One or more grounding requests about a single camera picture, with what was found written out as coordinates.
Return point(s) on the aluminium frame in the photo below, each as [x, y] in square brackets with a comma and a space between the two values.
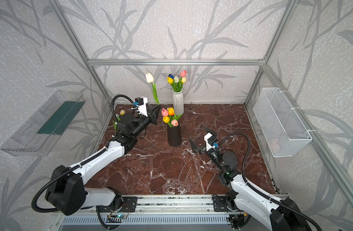
[340, 176]

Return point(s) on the white wire mesh basket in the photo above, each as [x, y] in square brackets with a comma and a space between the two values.
[283, 130]

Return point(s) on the white ribbed ceramic vase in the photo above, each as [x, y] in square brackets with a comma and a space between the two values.
[178, 102]

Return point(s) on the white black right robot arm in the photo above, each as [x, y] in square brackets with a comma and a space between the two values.
[274, 213]

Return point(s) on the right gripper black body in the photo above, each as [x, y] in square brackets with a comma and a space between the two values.
[203, 144]

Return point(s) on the clear plastic wall tray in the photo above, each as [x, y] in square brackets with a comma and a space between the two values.
[38, 135]

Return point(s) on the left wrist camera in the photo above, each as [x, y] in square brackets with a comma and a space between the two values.
[140, 105]

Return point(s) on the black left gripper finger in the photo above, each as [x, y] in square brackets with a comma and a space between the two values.
[153, 117]
[153, 110]

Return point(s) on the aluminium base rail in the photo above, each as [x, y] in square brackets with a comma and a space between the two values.
[170, 203]

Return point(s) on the pink tulip flower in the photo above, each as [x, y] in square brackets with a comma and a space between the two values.
[180, 85]

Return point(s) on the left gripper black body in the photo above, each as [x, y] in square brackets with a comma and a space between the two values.
[150, 118]

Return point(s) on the light blue tulip flower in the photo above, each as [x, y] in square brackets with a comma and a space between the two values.
[115, 123]

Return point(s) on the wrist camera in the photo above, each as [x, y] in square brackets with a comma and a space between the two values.
[140, 105]
[211, 142]

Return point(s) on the black cylindrical vase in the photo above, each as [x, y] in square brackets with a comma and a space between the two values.
[174, 135]

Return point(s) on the tulip bouquet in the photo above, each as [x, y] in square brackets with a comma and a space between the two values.
[170, 117]

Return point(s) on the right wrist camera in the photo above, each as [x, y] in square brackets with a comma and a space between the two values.
[211, 142]

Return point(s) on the bright yellow tulip flower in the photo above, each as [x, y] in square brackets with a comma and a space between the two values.
[172, 83]

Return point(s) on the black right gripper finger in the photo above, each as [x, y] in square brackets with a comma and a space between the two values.
[195, 149]
[209, 131]

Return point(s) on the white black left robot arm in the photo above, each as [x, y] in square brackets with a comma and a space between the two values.
[66, 192]

